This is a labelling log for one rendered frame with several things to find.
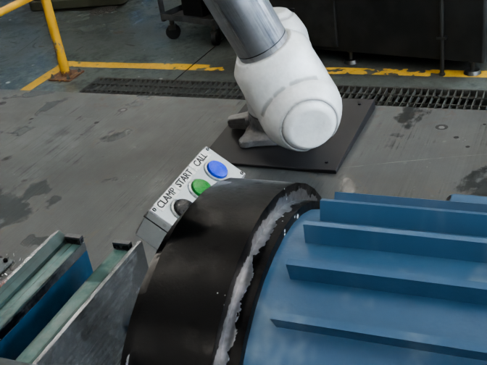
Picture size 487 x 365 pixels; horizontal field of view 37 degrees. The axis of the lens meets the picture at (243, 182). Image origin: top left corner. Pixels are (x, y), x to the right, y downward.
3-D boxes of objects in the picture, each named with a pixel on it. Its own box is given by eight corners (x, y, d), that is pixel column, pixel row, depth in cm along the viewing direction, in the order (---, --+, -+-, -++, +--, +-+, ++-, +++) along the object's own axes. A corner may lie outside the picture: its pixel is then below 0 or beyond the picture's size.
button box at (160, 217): (179, 266, 90) (196, 242, 87) (132, 234, 91) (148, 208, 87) (232, 196, 104) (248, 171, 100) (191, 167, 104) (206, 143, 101)
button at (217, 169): (217, 187, 97) (223, 179, 96) (199, 175, 97) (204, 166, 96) (226, 177, 100) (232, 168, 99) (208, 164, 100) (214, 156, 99)
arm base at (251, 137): (239, 111, 176) (235, 90, 173) (329, 106, 170) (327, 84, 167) (221, 148, 161) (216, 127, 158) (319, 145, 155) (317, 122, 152)
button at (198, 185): (202, 207, 93) (208, 198, 92) (183, 194, 94) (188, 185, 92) (211, 195, 96) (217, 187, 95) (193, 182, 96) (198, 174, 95)
